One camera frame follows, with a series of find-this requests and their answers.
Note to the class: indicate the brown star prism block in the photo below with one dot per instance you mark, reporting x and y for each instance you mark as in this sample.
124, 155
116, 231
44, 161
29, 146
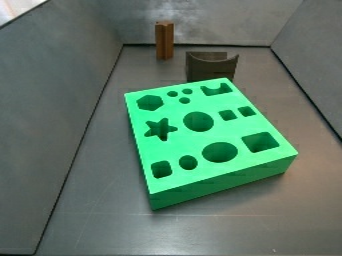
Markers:
164, 39

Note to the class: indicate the green shape sorter board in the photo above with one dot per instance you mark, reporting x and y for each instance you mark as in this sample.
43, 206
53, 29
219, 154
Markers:
203, 140

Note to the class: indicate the dark grey curved stand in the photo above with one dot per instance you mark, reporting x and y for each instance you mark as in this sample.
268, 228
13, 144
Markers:
210, 65

